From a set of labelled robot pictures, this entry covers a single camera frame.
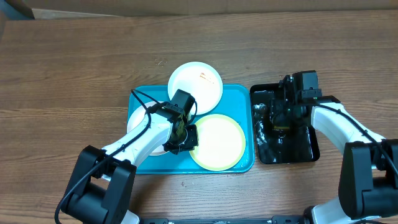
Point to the yellow plate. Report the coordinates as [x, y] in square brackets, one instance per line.
[221, 143]

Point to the black water tray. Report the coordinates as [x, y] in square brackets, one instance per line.
[279, 147]

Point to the white plate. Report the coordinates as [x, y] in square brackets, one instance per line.
[138, 121]
[200, 80]

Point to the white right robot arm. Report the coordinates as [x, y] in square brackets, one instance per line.
[368, 179]

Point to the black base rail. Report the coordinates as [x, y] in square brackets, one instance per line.
[276, 219]

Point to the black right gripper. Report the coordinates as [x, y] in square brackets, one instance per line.
[278, 119]

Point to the brown cardboard backdrop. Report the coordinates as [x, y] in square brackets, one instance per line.
[24, 9]

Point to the blue plastic tray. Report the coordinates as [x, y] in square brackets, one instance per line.
[234, 103]

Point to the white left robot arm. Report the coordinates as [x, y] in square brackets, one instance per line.
[100, 186]

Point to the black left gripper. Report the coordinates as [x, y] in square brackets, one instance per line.
[193, 142]

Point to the green yellow sponge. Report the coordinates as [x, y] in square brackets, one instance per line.
[281, 127]

